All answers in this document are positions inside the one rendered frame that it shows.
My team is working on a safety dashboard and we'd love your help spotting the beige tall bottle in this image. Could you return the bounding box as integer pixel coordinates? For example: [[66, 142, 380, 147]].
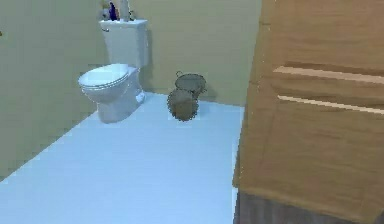
[[118, 0, 131, 22]]

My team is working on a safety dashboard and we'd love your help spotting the grey small object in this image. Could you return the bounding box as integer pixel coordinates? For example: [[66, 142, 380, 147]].
[[97, 7, 111, 22]]

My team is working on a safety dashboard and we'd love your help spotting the brown wooden door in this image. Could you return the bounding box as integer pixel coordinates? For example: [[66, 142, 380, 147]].
[[232, 0, 384, 224]]

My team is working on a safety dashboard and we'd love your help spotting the blue bottle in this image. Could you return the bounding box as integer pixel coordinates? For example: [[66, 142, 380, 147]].
[[108, 1, 119, 22]]

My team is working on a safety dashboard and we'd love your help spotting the white toilet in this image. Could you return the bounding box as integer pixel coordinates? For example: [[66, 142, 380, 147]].
[[77, 18, 150, 125]]

